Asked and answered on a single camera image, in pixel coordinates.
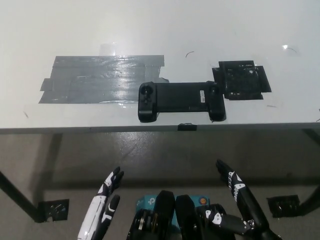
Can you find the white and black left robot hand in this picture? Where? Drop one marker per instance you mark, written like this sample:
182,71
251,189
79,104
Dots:
93,212

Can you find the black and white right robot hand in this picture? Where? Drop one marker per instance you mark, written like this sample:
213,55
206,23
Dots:
246,200

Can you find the black game controller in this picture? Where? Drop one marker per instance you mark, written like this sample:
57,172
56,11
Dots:
175,97

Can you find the black floor tape patch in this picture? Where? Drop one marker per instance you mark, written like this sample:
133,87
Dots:
283,205
53,210

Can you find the teal cardboard router box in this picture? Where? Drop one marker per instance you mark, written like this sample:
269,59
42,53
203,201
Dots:
147,201

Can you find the black metal table leg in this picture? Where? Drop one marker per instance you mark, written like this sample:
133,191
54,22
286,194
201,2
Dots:
311,202
20,195

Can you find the small black tape strip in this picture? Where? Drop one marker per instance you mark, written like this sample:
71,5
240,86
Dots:
187,127

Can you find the square black tape patch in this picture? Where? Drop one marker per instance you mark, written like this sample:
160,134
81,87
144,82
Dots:
241,80

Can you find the large grey duct tape patch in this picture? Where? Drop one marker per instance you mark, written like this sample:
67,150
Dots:
95,80

